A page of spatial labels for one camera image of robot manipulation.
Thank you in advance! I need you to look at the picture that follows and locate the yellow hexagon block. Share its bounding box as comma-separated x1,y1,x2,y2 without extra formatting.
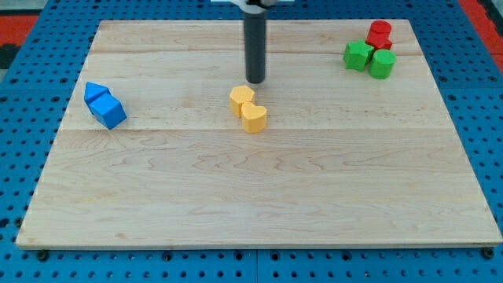
229,85,255,118

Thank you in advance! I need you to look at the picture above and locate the yellow heart block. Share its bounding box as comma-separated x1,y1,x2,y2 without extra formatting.
241,102,267,134

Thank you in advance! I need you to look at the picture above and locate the light wooden board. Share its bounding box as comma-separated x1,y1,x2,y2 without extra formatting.
17,20,502,250

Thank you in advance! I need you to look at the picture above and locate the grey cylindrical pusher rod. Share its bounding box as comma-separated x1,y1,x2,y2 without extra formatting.
243,4,266,84

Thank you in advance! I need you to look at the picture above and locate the green star block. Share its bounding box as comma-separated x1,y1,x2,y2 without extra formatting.
343,39,374,72

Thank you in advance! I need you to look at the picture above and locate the blue cube block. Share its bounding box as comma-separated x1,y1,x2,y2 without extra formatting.
90,94,127,130

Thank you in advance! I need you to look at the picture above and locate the green cylinder block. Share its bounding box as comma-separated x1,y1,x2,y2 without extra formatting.
369,49,397,79

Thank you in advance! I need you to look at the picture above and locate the red star block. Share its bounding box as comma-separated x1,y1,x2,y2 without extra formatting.
365,32,393,50

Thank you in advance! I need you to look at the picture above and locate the blue triangle block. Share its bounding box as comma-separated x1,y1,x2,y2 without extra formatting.
83,82,110,113

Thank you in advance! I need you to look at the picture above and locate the red cylinder block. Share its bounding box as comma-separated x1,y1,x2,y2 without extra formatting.
369,20,392,36

